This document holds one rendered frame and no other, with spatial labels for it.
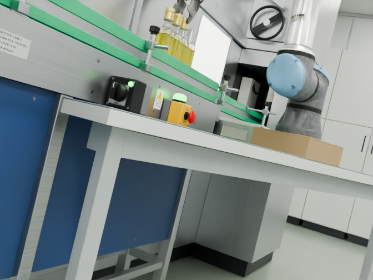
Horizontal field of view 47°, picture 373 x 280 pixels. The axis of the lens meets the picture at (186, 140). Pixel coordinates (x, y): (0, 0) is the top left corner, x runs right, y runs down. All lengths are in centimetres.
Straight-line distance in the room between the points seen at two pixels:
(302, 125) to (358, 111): 389
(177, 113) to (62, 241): 50
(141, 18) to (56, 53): 76
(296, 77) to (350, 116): 401
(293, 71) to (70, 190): 70
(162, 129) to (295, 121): 61
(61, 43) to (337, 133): 454
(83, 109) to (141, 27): 82
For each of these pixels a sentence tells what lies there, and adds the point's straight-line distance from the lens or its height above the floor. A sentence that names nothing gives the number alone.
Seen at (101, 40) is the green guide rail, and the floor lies 91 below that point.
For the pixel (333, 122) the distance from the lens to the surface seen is 530.
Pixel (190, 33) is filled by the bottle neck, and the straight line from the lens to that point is 175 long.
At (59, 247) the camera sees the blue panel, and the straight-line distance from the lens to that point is 117.
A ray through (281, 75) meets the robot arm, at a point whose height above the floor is 97.
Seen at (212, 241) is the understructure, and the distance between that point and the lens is 268.
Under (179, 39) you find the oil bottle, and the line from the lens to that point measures 163.
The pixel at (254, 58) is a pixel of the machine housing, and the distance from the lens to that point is 268.
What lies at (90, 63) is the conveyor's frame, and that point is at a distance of 105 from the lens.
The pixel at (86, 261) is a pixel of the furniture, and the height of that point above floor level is 43.
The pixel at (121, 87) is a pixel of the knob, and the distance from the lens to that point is 106.
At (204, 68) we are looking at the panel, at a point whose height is 108.
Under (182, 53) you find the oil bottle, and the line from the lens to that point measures 168.
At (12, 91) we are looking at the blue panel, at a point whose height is 73.
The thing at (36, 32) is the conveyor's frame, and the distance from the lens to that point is 93.
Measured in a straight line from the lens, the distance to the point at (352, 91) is 534.
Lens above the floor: 73
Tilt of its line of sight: 1 degrees down
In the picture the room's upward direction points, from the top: 14 degrees clockwise
